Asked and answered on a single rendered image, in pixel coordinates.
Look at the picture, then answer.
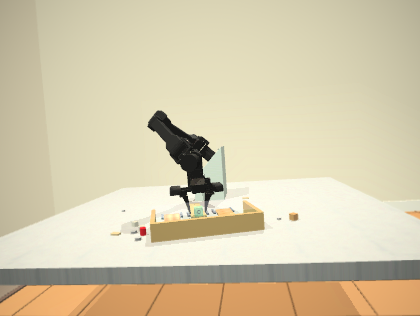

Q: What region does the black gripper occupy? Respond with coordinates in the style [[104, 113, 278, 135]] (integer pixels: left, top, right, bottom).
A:
[[169, 169, 224, 203]]

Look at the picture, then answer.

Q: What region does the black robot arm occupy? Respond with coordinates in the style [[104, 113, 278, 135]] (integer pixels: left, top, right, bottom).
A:
[[147, 110, 215, 194]]

